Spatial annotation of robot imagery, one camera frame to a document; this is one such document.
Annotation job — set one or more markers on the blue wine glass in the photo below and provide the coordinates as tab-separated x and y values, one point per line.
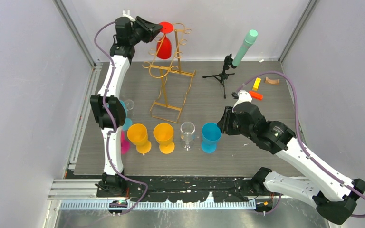
128	122
210	137

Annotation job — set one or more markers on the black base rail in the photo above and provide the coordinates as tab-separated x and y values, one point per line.
188	189

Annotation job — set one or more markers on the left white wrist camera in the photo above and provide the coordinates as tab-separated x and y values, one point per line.
126	13

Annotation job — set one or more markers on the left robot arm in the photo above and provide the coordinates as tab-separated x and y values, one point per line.
107	108

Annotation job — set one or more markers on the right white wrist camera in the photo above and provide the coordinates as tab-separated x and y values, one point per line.
241	96

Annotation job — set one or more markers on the clear wine glass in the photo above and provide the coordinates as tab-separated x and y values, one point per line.
129	104
187	131

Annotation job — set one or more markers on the black tripod stand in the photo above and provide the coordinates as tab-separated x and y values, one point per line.
221	77

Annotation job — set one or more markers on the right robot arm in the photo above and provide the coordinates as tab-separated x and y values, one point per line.
331	193

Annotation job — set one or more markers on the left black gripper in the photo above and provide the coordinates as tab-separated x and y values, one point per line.
150	30

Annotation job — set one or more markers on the orange block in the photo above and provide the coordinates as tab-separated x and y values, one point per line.
255	95

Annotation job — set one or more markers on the yellow block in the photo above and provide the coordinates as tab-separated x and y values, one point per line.
256	84

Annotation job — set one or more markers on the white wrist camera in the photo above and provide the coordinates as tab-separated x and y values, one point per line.
241	96
126	13

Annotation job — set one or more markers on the yellow wine glass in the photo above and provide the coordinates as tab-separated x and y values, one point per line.
164	134
138	136

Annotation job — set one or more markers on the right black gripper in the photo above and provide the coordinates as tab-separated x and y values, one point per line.
224	123

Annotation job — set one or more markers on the mint green microphone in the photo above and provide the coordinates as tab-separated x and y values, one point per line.
248	41

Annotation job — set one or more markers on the pink wine glass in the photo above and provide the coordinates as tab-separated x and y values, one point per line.
125	144

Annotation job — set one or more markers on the red wine glass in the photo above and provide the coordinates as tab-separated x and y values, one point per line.
164	46

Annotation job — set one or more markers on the gold wire glass rack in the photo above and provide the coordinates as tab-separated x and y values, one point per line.
175	83

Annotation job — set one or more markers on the wooden arch block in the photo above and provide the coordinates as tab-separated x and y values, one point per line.
272	81

